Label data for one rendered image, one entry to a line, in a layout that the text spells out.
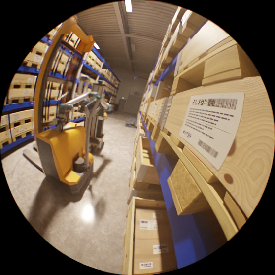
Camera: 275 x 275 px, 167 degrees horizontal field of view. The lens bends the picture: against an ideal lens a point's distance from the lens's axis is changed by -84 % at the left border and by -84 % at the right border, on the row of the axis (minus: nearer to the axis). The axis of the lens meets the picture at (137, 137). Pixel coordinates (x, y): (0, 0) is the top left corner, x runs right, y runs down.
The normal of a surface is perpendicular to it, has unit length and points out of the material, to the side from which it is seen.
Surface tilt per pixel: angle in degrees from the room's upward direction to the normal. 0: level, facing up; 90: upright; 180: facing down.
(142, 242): 0
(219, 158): 89
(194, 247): 90
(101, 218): 0
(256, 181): 90
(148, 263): 0
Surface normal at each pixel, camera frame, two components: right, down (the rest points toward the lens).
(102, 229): 0.26, -0.92
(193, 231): -0.97, -0.25
